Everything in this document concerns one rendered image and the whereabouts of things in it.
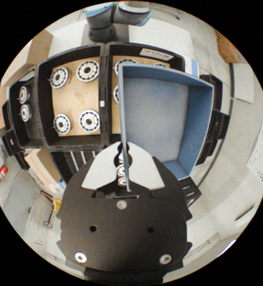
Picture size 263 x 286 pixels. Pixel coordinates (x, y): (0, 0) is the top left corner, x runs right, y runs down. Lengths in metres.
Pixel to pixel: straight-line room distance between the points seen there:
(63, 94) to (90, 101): 0.15
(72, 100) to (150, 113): 0.36
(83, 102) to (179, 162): 0.42
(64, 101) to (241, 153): 3.27
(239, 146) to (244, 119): 0.72
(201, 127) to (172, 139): 0.08
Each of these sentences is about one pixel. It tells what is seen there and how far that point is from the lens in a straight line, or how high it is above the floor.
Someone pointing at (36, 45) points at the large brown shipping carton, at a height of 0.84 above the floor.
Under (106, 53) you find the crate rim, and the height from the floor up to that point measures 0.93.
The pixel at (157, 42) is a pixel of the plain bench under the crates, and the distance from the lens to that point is 0.72.
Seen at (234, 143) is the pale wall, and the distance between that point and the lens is 3.09.
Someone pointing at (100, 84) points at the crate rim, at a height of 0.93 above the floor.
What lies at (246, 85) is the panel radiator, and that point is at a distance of 3.03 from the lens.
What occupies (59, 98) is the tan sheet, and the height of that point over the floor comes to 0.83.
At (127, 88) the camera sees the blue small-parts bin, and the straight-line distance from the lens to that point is 0.16.
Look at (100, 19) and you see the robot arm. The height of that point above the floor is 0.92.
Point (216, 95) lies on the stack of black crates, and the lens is 1.42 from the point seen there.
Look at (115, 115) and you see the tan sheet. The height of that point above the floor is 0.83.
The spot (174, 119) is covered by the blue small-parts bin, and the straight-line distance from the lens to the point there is 0.21.
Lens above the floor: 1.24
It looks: 60 degrees down
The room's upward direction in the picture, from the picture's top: 165 degrees clockwise
